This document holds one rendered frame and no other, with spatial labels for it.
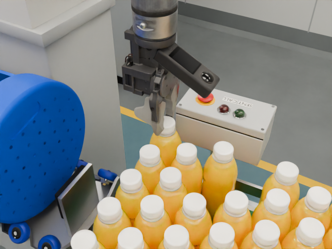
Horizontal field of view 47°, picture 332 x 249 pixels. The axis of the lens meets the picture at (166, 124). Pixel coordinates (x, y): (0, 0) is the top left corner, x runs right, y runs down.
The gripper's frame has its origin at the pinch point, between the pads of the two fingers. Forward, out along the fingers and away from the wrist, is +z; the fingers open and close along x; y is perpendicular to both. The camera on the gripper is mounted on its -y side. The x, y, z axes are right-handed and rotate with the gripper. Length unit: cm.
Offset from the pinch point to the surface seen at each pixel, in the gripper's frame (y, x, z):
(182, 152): -5.8, 4.9, 1.1
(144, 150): 0.9, 7.4, 1.2
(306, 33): -3, -256, 98
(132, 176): -0.2, 14.1, 1.1
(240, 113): -12.5, -10.0, 0.0
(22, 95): 18.8, 16.5, -12.2
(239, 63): 37, -207, 111
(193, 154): -8.0, 4.2, 1.1
